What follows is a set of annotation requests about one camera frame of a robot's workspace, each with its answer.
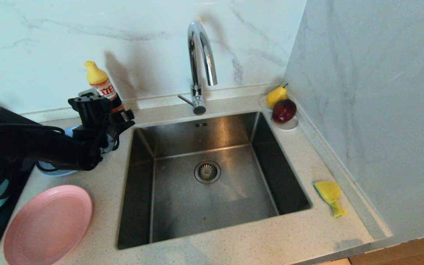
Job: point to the chrome gooseneck faucet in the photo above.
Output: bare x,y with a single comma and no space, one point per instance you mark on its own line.
197,94

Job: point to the blue plastic plate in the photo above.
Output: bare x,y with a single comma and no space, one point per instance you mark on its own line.
55,172

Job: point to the pink plastic plate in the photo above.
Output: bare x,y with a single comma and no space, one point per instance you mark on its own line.
46,226

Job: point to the yellow pear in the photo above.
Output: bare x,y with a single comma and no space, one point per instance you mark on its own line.
275,96

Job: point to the dark red apple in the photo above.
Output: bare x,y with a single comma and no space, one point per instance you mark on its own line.
284,111

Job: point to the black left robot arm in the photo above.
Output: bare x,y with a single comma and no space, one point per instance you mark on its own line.
31,147

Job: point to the wooden cabinet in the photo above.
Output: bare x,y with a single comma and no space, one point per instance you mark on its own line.
410,252

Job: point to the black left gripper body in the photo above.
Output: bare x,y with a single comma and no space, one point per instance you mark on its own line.
94,114

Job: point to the small white saucer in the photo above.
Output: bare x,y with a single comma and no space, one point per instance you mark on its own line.
288,127
262,103

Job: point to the stainless steel sink basin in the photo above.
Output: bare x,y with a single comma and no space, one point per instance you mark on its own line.
182,206

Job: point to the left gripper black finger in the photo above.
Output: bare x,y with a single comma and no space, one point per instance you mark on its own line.
126,118
88,93

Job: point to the yellow green sponge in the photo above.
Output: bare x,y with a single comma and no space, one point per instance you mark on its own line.
328,191

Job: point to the yellow-capped orange dish soap bottle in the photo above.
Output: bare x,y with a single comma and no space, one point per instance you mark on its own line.
99,79

